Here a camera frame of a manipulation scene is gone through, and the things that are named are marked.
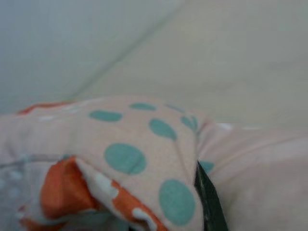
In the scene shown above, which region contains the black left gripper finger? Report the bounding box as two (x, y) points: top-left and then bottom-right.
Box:
(193, 160), (229, 231)

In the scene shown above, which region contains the cream sheeted bed mattress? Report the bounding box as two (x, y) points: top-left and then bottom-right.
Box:
(69, 0), (308, 135)

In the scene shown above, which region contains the pink pillow with orange spots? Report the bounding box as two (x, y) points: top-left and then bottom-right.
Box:
(0, 95), (308, 231)

